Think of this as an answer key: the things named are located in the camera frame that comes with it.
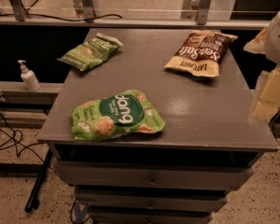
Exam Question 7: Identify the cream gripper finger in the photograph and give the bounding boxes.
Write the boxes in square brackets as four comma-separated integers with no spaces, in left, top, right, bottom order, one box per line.
[248,64,280,126]
[244,27,268,54]

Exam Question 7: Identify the brown sea salt chip bag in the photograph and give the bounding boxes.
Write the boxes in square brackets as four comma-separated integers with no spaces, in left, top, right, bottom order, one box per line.
[165,30,237,77]

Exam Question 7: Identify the green dang rice chip bag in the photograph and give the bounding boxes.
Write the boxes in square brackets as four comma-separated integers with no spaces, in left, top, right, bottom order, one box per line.
[71,90,165,141]

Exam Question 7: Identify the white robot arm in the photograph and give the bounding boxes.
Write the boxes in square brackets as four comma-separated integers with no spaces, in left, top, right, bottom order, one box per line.
[244,11,280,122]

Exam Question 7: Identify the green kettle chip bag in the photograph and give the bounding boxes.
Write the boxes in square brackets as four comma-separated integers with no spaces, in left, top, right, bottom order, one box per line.
[59,33,122,72]

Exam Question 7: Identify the grey drawer cabinet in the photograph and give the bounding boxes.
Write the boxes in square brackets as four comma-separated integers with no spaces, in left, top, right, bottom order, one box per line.
[39,28,278,224]

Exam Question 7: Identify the middle grey drawer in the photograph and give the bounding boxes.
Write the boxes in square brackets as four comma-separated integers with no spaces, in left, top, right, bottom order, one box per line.
[75,189,228,212]

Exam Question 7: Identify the grey drawer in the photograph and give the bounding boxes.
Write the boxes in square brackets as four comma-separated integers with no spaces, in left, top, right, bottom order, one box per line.
[75,189,228,212]
[54,161,253,190]
[89,209,211,224]

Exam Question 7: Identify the bottom grey drawer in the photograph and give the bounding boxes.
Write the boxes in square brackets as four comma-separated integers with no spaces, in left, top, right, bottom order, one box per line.
[89,209,211,224]

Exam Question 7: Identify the top grey drawer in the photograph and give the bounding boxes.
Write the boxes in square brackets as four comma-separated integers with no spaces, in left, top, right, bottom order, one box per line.
[54,161,253,190]

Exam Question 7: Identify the white pump dispenser bottle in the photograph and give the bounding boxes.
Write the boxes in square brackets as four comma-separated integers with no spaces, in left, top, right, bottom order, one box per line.
[18,60,40,91]

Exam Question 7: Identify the black metal stand leg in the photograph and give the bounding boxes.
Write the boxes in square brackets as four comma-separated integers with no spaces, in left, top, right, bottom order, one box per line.
[24,150,52,213]

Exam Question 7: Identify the right metal window bracket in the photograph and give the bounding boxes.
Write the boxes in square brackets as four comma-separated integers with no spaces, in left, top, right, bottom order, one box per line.
[196,0,211,25]

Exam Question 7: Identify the metal window bracket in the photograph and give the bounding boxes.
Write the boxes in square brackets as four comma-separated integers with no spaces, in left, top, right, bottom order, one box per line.
[8,0,25,21]
[196,0,211,25]
[81,0,95,22]

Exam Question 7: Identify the middle metal window bracket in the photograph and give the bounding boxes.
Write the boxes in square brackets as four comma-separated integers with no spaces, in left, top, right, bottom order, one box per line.
[81,0,95,22]

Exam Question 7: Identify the black cable on ledge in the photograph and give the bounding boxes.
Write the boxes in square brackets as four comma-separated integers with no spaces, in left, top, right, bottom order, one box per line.
[0,12,123,22]

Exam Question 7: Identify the left metal window bracket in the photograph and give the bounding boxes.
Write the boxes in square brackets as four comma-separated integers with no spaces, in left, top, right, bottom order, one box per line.
[8,0,25,21]

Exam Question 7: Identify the black floor cables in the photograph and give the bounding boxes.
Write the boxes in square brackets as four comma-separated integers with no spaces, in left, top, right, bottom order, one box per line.
[0,93,54,170]

